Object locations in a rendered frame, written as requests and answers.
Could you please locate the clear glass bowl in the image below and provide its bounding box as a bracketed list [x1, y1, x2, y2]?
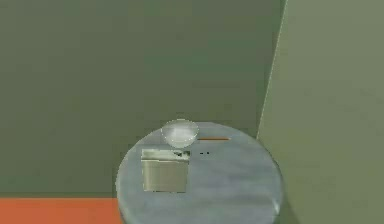
[160, 118, 200, 149]

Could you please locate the orange pencil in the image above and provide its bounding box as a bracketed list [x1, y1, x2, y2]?
[197, 136, 232, 141]

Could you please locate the beige box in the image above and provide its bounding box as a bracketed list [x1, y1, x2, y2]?
[140, 148, 191, 194]

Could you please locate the round grey marble table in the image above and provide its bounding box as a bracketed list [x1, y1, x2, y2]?
[115, 121, 285, 224]

